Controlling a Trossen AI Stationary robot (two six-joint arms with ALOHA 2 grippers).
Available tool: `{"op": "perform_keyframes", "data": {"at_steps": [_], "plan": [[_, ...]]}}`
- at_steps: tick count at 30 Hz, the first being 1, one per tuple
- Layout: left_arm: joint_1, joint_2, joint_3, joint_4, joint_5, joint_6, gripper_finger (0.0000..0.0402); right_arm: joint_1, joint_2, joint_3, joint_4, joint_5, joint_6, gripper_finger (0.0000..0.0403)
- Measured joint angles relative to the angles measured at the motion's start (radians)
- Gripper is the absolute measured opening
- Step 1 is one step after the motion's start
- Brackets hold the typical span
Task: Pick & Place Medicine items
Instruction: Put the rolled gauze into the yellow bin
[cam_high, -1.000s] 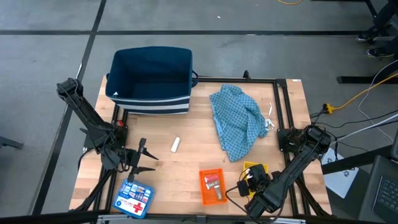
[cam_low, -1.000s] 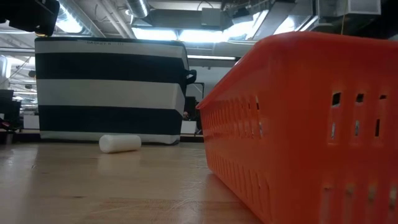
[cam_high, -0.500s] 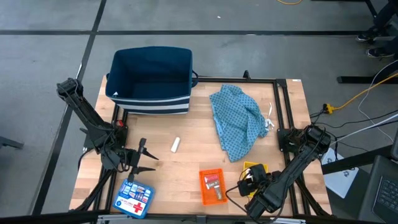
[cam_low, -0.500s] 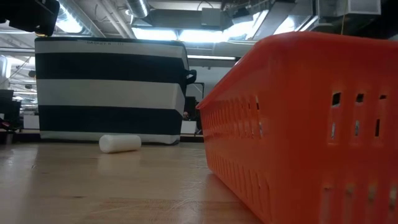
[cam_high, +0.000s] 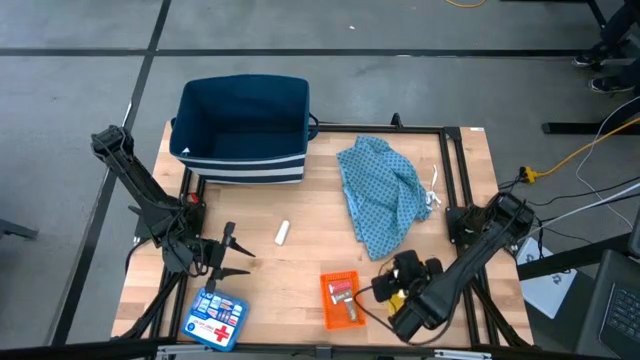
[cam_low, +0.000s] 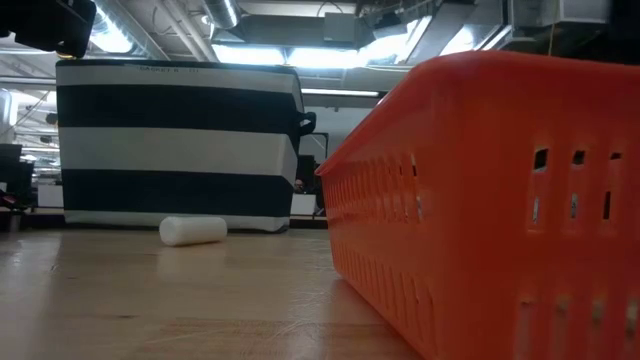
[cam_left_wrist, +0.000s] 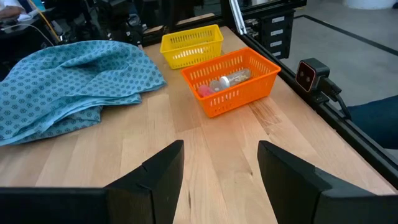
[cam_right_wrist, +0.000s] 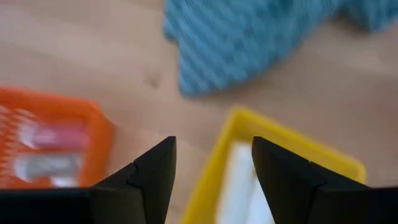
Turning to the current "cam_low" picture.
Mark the white plastic bottle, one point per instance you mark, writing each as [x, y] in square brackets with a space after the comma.
[192, 231]

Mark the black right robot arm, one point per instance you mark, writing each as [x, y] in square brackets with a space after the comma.
[627, 30]

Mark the dark desk equipment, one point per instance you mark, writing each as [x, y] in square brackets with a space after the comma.
[12, 175]

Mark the navy white striped fabric bin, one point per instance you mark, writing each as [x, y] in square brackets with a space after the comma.
[175, 150]

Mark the ceiling light panel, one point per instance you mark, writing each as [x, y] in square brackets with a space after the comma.
[300, 56]

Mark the grey ceiling box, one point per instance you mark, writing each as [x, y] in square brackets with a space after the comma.
[339, 27]

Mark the person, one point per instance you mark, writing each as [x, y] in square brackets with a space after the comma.
[299, 186]

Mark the ceiling tube light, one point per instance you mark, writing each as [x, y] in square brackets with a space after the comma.
[340, 93]

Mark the orange plastic basket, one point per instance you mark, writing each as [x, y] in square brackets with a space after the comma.
[475, 200]

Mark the silver round air duct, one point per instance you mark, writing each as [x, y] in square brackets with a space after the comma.
[222, 12]

